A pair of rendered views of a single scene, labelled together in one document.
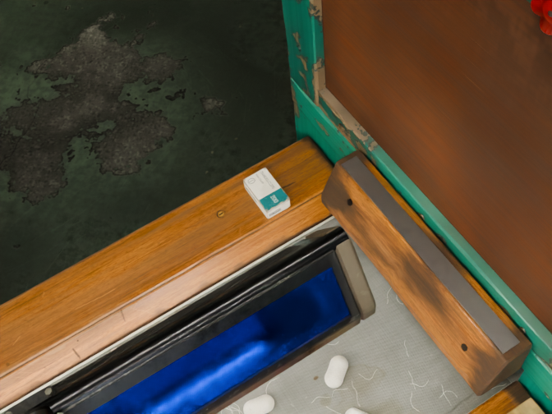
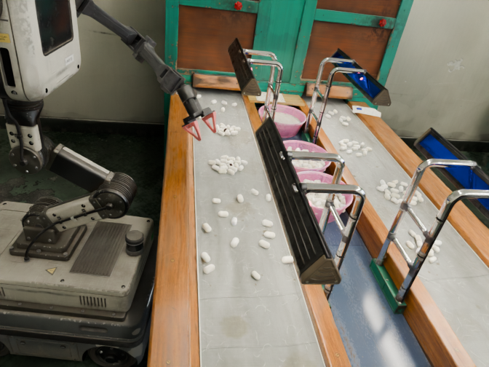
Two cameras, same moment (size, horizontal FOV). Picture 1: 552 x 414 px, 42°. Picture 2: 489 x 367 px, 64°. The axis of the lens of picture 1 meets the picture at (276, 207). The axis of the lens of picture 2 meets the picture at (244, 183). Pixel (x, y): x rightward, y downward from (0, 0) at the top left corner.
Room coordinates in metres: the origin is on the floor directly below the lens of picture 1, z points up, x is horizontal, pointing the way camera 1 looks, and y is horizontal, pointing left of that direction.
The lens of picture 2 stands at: (-0.31, 1.97, 1.59)
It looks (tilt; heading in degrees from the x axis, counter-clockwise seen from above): 33 degrees down; 282
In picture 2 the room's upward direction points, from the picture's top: 9 degrees clockwise
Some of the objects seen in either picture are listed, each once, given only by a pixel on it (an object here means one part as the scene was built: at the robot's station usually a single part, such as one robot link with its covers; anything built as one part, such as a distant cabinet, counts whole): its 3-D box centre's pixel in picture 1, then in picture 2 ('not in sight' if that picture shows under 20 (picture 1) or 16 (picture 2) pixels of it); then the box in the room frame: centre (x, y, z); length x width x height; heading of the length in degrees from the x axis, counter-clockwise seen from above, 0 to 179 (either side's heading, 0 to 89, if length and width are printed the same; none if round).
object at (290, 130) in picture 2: not in sight; (281, 121); (-0.05, -0.03, 0.72); 0.27 x 0.27 x 0.10
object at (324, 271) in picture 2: not in sight; (289, 180); (-0.25, 1.13, 1.08); 0.62 x 0.08 x 0.07; 114
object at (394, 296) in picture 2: not in sight; (434, 237); (-0.70, 0.94, 0.90); 0.20 x 0.19 x 0.45; 114
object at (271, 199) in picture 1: (266, 192); not in sight; (0.53, 0.01, 0.77); 0.06 x 0.04 x 0.02; 24
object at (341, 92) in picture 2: not in sight; (329, 90); (-0.26, -0.41, 0.83); 0.30 x 0.06 x 0.07; 24
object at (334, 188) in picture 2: not in sight; (305, 235); (-0.33, 1.10, 0.90); 0.20 x 0.19 x 0.45; 114
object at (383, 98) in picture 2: not in sight; (357, 73); (-0.38, 0.01, 1.08); 0.62 x 0.08 x 0.07; 114
